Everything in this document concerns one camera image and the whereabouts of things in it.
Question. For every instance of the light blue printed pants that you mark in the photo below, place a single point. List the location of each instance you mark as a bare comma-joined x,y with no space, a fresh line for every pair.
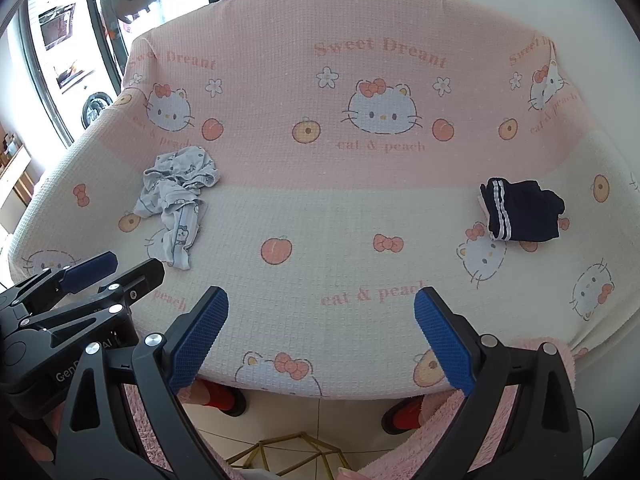
175,195

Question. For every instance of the navy shorts with white stripes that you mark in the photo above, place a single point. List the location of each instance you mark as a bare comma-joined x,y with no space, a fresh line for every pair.
530,210

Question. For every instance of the pink cartoon cat printed blanket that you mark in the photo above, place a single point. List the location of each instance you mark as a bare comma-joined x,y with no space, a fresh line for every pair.
320,200

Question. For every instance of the red and black slipper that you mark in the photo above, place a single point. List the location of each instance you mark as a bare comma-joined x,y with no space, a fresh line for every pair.
405,415
220,397

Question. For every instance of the black door frame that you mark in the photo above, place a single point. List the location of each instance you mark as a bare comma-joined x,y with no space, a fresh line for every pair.
102,25

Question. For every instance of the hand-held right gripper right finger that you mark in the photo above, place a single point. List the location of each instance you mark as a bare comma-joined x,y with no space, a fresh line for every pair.
445,340

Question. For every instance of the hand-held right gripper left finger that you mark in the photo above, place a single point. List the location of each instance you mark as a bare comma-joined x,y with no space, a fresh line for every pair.
197,340

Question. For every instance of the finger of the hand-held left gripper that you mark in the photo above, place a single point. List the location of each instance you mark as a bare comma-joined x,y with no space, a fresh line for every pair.
142,277
92,266

